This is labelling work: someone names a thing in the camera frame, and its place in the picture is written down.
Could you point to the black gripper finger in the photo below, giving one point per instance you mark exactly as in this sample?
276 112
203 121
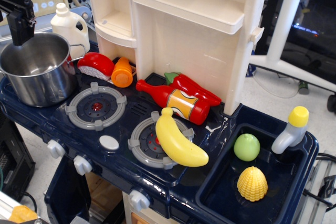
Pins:
21 29

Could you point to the stainless steel pot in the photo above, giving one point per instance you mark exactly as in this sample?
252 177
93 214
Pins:
41 71

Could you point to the yellow toy banana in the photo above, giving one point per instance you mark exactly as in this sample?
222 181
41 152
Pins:
175 144

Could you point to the white toy detergent jug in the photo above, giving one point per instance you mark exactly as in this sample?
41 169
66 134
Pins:
73 28

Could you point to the red toy sushi piece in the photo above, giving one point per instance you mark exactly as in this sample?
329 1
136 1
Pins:
96 65

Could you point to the grey left stove burner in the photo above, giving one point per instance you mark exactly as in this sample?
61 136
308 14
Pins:
96 107

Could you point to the grey stove burner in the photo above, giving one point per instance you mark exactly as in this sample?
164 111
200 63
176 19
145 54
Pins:
96 107
146 147

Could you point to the orange toy carrot piece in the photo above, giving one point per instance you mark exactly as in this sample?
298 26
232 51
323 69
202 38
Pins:
122 74

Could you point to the white left stove knob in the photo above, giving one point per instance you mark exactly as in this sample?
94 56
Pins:
55 149

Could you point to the white stove knob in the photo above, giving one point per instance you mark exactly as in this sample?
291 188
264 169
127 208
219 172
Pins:
81 165
138 200
55 149

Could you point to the black computer case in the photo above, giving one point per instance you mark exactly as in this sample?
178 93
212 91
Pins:
17 165

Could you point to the grey oval stove button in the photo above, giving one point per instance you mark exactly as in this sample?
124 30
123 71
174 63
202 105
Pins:
109 142

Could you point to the white middle stove knob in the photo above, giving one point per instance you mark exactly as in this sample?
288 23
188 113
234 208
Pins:
81 165

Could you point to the red toy chili pepper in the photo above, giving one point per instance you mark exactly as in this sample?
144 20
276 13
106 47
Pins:
186 84

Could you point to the grey right stove burner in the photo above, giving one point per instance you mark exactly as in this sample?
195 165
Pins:
146 147

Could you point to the navy toy kitchen counter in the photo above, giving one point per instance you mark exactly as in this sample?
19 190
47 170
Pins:
206 194

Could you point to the cream toy kitchen shelf unit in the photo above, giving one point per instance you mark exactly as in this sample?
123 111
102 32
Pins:
210 41

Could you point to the red toy ketchup bottle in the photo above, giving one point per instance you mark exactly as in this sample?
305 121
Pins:
186 106

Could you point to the white right stove knob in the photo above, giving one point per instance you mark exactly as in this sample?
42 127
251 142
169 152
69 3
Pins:
138 200

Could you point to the green toy pear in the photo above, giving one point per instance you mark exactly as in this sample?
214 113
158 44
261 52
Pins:
247 147

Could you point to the yellow toy corn piece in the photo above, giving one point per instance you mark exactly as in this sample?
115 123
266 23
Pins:
252 184

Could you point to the grey yellow toy faucet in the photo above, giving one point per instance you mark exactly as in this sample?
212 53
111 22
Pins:
294 130

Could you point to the white stand frame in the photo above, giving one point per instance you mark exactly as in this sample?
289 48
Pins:
271 61

